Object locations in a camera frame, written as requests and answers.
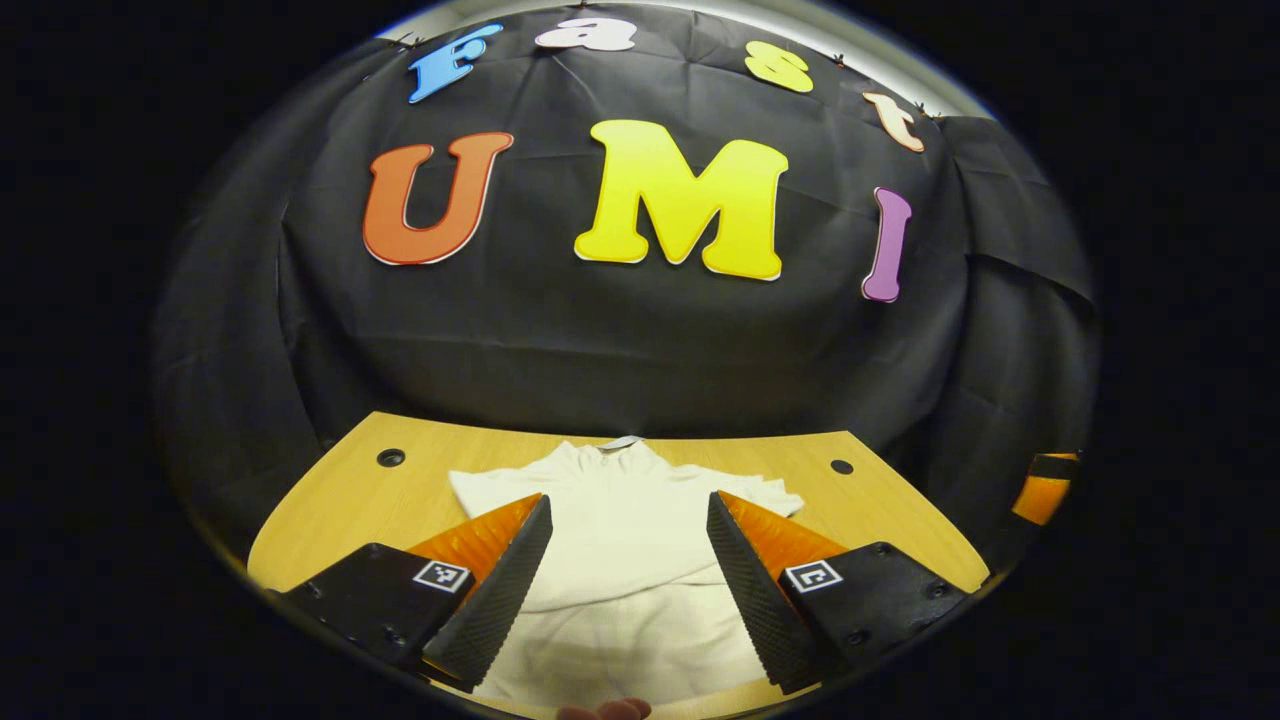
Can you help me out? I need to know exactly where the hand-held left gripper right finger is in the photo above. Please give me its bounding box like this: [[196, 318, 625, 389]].
[[705, 490, 969, 696]]

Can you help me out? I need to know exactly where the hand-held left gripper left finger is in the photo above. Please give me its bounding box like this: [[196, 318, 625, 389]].
[[268, 493, 554, 693]]

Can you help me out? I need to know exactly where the cream white sweatshirt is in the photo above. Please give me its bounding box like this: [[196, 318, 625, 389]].
[[448, 438, 806, 711]]

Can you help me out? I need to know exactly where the black backdrop cloth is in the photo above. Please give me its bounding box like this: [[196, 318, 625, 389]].
[[155, 5, 1101, 561]]

